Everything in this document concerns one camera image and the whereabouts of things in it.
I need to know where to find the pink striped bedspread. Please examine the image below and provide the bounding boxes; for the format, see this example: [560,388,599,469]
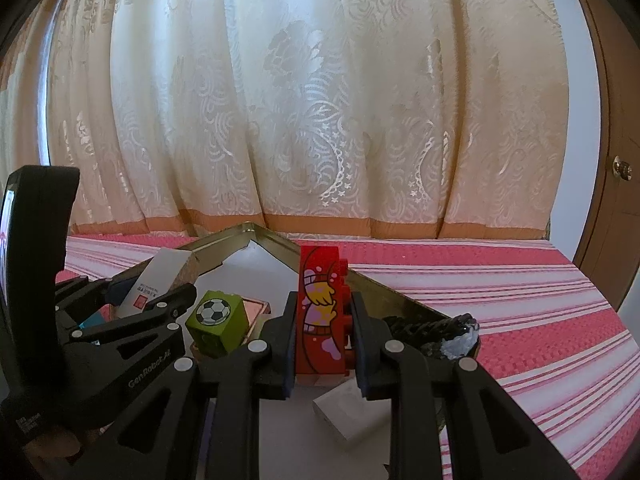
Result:
[55,235,640,480]

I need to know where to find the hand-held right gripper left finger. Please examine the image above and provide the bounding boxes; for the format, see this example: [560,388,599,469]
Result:
[97,290,301,480]

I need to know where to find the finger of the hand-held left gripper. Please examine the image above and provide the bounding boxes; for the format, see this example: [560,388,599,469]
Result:
[54,259,157,322]
[57,282,198,397]

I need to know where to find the gold metal tin box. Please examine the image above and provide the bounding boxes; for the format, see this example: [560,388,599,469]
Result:
[100,222,481,480]

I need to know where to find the blue printed toy block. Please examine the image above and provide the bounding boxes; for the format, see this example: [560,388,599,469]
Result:
[75,310,109,332]

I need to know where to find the white cardboard box red label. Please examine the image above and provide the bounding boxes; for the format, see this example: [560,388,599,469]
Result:
[117,247,194,318]

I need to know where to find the cream patterned curtain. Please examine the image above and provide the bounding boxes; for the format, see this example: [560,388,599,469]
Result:
[45,0,571,241]
[0,5,51,181]

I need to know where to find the green soccer ball toy block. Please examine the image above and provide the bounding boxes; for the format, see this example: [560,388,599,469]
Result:
[186,290,246,359]

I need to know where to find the red printed toy block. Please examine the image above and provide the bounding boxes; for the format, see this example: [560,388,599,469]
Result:
[296,245,352,378]

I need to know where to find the black furry toy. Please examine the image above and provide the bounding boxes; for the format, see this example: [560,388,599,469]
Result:
[382,312,481,362]

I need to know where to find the brown wooden block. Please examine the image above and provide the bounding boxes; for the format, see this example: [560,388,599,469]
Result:
[190,297,272,362]

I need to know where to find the white power adapter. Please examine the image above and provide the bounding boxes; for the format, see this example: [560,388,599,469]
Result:
[312,380,396,449]

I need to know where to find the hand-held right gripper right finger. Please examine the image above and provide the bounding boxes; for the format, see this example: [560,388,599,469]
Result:
[351,290,577,480]

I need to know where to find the brown wooden door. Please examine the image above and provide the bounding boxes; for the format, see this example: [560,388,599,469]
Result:
[569,0,640,312]

